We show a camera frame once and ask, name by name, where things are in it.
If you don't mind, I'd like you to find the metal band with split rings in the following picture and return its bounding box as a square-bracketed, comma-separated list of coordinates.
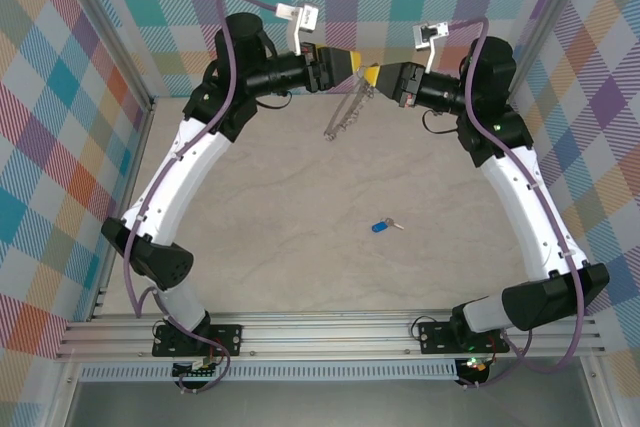
[323, 65, 380, 143]

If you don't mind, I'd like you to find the small black circuit board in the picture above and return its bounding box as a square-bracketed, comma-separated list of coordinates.
[172, 356, 225, 381]

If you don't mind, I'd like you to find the grey metal panel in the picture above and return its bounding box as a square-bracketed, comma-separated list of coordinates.
[64, 379, 601, 427]

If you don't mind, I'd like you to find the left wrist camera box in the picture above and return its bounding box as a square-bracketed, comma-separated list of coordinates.
[273, 3, 322, 56]

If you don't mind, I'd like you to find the aluminium side rail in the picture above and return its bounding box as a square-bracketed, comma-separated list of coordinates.
[87, 96, 157, 323]

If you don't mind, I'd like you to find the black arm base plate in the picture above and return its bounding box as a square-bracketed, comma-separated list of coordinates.
[152, 322, 245, 359]
[417, 319, 511, 356]

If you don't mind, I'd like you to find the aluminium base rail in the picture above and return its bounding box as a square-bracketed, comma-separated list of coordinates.
[54, 309, 609, 363]

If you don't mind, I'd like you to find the white slotted cable duct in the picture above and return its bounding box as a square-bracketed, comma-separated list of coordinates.
[78, 359, 459, 382]

